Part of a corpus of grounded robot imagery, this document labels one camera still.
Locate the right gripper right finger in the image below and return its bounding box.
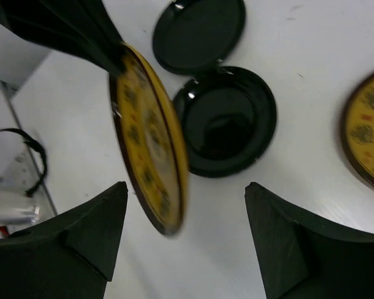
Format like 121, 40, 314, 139
245, 183, 374, 298

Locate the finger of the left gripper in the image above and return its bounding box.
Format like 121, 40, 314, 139
0, 0, 125, 75

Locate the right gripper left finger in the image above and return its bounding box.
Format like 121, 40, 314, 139
0, 182, 128, 298

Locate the yellow patterned plate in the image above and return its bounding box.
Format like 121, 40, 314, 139
339, 72, 374, 187
108, 42, 189, 236

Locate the black plate far left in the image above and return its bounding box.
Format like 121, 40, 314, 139
152, 0, 246, 75

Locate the black plate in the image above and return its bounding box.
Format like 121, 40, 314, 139
173, 66, 277, 178
152, 0, 246, 75

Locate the black plate centre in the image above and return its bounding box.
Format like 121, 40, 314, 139
173, 66, 277, 178

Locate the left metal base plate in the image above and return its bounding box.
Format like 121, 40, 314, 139
0, 80, 57, 222

